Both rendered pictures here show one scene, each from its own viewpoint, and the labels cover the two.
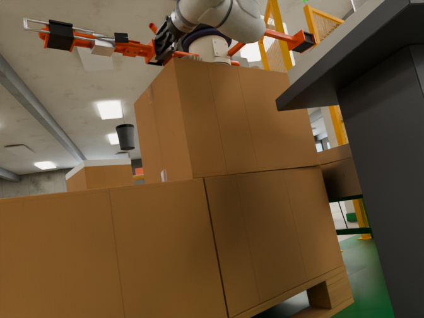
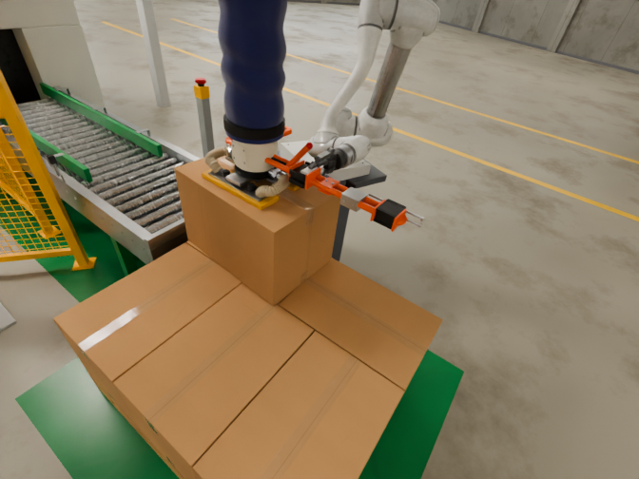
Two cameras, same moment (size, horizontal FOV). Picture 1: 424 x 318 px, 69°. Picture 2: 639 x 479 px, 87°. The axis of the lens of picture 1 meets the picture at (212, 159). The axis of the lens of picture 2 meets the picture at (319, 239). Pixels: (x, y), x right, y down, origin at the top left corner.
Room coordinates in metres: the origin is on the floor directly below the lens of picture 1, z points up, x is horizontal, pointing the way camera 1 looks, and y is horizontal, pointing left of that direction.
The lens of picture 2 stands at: (1.42, 1.18, 1.69)
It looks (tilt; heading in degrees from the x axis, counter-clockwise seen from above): 40 degrees down; 249
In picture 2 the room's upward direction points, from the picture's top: 8 degrees clockwise
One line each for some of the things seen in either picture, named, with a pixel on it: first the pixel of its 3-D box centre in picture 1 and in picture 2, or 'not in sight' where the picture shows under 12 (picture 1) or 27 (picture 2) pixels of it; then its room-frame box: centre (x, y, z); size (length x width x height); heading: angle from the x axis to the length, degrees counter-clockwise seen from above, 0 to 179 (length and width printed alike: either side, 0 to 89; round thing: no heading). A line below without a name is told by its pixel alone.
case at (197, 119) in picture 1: (224, 133); (258, 218); (1.25, -0.07, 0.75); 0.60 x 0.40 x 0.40; 124
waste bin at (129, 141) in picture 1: (126, 137); not in sight; (8.60, 2.33, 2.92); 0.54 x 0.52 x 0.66; 15
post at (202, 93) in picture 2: not in sight; (209, 159); (1.43, -1.14, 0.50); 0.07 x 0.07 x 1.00; 38
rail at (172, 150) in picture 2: not in sight; (137, 139); (1.94, -1.50, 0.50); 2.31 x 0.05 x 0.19; 128
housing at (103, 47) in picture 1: (102, 45); (354, 199); (0.98, 0.30, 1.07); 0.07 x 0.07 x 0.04; 37
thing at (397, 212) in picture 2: (58, 37); (388, 215); (0.90, 0.41, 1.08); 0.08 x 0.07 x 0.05; 127
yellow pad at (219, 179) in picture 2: not in sight; (239, 182); (1.33, -0.01, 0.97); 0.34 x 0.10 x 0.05; 127
